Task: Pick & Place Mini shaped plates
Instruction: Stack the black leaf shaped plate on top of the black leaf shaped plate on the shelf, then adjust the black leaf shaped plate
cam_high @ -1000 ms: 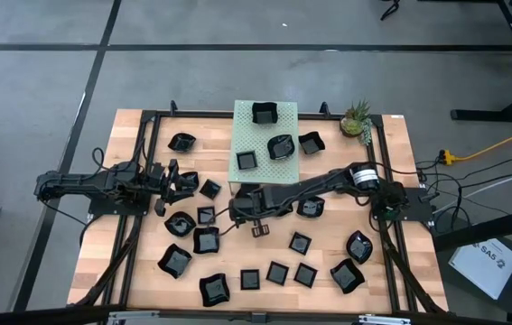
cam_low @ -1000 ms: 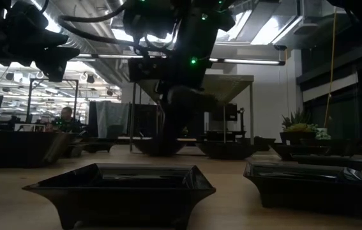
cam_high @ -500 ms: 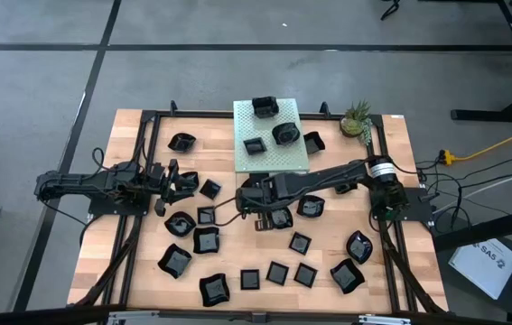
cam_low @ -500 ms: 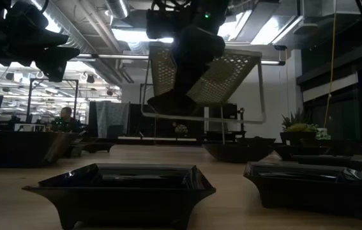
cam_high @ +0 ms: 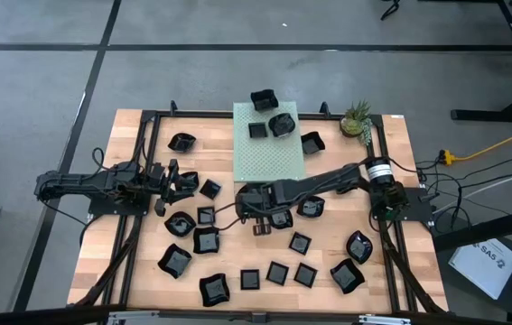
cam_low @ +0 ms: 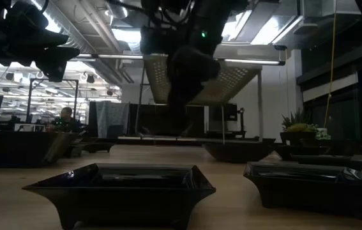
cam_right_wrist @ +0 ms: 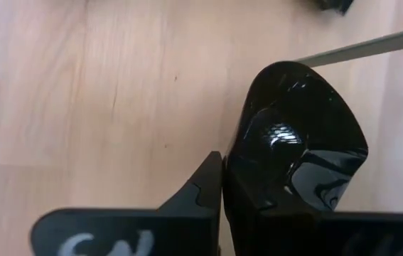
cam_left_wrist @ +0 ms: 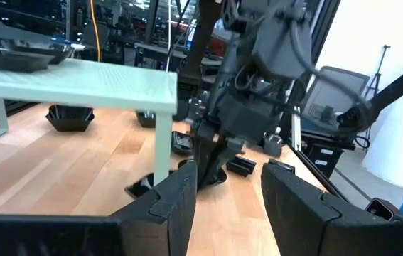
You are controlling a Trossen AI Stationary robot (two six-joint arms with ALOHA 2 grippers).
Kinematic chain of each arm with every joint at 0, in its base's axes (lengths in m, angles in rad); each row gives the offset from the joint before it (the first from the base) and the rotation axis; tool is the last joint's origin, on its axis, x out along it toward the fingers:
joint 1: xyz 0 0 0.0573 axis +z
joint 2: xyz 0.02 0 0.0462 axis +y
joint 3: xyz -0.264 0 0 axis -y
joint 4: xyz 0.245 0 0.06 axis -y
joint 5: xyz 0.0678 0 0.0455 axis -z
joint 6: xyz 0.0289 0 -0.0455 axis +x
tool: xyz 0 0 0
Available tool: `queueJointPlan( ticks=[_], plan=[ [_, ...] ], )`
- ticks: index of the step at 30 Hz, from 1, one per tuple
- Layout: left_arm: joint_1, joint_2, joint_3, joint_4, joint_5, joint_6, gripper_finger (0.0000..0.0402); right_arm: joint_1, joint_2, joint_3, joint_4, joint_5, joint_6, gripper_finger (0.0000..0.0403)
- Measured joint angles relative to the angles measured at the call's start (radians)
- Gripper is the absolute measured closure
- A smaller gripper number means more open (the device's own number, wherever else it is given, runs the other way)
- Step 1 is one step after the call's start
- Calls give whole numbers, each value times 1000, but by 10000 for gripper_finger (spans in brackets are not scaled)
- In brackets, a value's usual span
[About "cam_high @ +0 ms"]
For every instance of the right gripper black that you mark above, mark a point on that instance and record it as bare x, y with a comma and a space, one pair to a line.
260, 198

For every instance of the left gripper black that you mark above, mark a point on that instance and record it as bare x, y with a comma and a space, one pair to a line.
161, 180

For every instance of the green perforated metal shelf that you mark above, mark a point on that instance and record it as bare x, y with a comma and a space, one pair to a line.
269, 158

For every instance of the black deep square bowl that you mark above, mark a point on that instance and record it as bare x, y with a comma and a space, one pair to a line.
313, 143
264, 100

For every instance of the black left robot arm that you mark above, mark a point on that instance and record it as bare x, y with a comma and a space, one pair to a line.
79, 182

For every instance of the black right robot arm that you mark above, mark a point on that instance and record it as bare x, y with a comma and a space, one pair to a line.
328, 180

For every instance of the potted succulent plant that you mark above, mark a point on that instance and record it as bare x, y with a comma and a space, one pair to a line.
352, 126

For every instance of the white printed booklet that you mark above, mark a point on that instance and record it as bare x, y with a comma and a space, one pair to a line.
481, 266

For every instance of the black desk top edge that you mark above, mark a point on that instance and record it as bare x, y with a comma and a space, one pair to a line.
486, 228

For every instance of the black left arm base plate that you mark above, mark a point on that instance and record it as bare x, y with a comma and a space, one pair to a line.
102, 208

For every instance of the black table-level camera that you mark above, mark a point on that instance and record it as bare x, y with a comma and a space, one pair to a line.
259, 317

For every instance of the silver metal bracket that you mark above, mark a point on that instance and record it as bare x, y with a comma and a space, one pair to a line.
133, 317
384, 320

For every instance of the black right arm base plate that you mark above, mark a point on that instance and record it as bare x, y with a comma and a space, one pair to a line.
418, 203

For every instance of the black desk leg frame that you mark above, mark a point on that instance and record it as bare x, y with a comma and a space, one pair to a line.
486, 115

